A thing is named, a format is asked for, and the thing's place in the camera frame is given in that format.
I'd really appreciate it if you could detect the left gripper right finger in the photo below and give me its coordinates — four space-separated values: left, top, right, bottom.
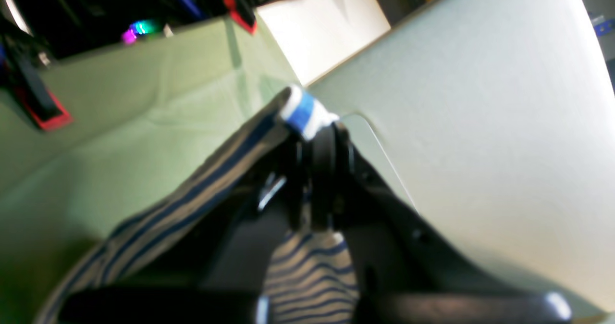
310 123 572 324

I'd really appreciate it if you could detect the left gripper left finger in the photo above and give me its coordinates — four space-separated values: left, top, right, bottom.
59 137 305 324

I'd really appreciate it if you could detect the blue white striped t-shirt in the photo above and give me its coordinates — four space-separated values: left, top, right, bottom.
34 85 359 324

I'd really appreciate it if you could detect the white panel at corner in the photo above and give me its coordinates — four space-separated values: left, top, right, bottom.
255 0 615 320

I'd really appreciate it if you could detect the green table cloth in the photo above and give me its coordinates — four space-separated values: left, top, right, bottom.
0 18 299 324

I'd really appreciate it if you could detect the red black centre clamp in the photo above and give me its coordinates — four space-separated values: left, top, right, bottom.
1 38 73 131

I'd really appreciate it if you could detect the red black clamp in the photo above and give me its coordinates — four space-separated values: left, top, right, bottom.
1 38 73 131
222 0 257 35

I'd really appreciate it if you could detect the red black left clamp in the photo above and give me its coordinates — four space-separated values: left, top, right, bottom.
222 0 257 35

